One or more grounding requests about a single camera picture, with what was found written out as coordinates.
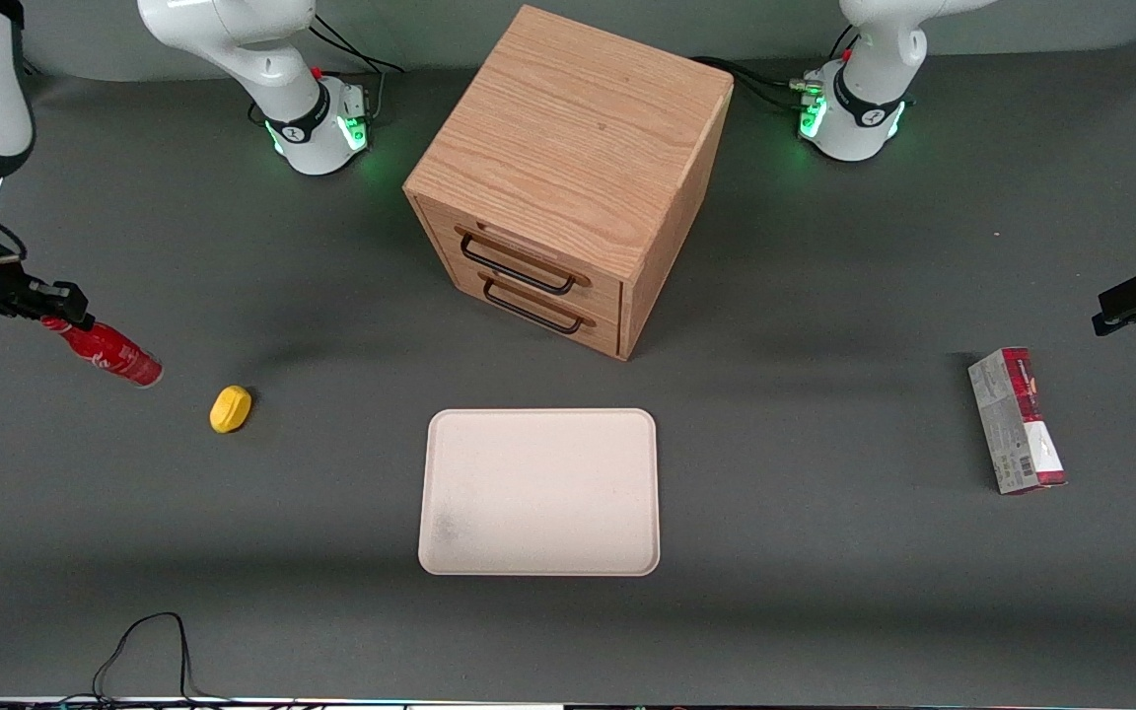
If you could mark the wooden drawer cabinet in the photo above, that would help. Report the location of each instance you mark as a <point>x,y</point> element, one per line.
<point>578,128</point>

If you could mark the dark grey table mat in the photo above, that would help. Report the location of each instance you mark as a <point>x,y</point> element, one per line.
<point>824,611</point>

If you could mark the yellow lemon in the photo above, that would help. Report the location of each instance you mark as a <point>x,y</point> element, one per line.
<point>230,409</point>

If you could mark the red coke bottle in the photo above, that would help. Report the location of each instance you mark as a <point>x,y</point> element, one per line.
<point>114,355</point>

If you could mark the red and white carton box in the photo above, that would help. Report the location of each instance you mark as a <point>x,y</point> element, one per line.
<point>1017,424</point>

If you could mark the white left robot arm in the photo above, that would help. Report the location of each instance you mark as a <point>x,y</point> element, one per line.
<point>864,59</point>

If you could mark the beige plastic tray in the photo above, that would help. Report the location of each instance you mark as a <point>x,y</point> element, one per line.
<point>538,493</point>

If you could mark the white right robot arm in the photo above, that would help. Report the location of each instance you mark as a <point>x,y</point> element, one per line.
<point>272,69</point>

